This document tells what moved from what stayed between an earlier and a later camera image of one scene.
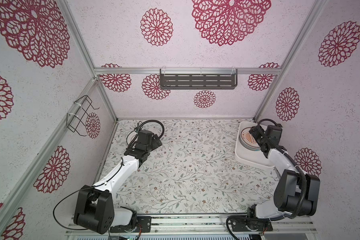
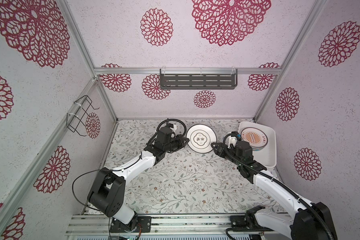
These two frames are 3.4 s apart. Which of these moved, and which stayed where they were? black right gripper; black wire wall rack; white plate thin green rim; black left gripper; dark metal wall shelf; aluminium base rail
Moved: white plate thin green rim; black right gripper; black left gripper
Stayed: dark metal wall shelf; black wire wall rack; aluminium base rail
